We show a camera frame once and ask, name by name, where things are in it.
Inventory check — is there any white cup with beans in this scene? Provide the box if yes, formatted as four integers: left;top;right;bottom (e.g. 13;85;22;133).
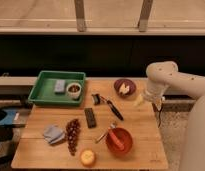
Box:
66;82;82;99

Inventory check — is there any blue sponge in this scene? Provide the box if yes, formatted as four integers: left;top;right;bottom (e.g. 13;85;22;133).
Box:
54;80;65;93

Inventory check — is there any orange carrot in bowl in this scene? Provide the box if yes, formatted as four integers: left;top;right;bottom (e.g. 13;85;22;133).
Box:
109;130;125;150

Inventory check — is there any yellow round fruit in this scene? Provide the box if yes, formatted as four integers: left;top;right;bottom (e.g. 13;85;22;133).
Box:
80;149;96;167

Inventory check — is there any red grape bunch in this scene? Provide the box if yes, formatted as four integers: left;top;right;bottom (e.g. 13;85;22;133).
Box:
66;119;80;156

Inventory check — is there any blue box at left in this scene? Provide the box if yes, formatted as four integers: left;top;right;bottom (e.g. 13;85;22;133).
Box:
0;109;19;126

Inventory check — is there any green plastic tray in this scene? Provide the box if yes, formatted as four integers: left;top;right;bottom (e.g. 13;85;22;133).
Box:
28;71;86;106

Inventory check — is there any red bowl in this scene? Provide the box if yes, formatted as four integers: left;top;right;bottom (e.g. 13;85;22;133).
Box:
106;127;133;157

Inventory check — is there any blue folded cloth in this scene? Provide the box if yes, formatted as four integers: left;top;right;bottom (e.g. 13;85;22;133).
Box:
43;125;65;145

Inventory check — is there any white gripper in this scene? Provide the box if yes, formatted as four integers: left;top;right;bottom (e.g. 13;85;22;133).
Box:
134;89;165;106

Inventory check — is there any pale food piece on plate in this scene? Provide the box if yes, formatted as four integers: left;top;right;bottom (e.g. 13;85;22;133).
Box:
119;83;130;95

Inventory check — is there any dark purple plate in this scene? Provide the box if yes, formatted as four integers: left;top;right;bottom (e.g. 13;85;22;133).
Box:
114;78;136;97

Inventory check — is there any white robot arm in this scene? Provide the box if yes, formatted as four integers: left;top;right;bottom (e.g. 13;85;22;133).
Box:
135;61;205;171

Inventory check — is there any metal spoon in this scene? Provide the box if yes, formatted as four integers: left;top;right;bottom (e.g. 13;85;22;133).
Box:
95;122;117;144

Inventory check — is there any wooden table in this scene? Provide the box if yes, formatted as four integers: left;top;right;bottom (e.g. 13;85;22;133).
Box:
12;79;168;170

